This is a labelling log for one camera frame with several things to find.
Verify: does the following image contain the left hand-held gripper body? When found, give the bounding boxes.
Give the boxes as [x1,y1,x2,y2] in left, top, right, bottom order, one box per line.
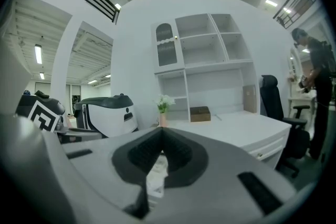
[27,100,67,134]

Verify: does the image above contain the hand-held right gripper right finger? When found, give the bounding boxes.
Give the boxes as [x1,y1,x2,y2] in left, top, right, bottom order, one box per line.
[149,127,316,224]

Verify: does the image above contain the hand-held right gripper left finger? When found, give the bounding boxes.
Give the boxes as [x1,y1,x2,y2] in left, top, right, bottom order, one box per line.
[1,114,164,224]

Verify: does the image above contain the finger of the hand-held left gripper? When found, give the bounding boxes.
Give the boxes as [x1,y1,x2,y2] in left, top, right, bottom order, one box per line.
[59,127,103,144]

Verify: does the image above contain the white plastic bag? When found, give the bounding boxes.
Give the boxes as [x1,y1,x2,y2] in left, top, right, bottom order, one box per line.
[154,156,169,174]

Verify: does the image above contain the long white drawer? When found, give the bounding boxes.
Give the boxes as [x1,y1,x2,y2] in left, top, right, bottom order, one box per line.
[248,136,287,163]

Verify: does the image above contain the white desk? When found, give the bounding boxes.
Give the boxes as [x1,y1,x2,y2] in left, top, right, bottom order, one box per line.
[157,110,292,170]

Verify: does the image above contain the brown wooden box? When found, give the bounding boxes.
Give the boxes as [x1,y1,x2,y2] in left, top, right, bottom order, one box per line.
[190,106,212,123]

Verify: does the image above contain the white artificial flowers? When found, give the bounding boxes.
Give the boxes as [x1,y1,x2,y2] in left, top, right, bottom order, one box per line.
[153,94,176,114]

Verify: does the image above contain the brown board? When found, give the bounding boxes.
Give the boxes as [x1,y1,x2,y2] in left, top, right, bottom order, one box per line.
[243,84,257,114]

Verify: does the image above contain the black office chair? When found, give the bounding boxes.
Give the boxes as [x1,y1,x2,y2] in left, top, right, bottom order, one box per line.
[259,74,311,179]

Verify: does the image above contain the white shelf hutch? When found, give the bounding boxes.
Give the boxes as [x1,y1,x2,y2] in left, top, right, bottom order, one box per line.
[151,13,259,124]

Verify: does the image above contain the white vanity table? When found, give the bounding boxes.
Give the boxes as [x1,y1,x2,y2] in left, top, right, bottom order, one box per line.
[287,47,318,140]

